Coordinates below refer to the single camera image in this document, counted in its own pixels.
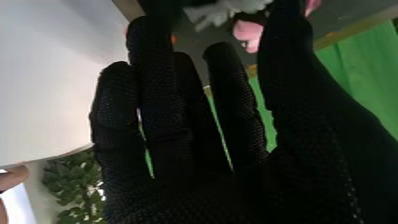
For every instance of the white flower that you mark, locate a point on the white flower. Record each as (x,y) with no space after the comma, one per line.
(220,11)

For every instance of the white sheet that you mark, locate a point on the white sheet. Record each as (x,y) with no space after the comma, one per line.
(54,83)

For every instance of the green leafy plant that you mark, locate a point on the green leafy plant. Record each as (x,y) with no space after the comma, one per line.
(74,186)

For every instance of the large pink flower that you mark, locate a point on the large pink flower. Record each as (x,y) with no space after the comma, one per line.
(250,33)

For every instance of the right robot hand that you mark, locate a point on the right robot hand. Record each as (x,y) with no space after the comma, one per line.
(296,150)

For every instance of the dark mat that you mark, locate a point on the dark mat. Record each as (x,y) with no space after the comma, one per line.
(193,43)

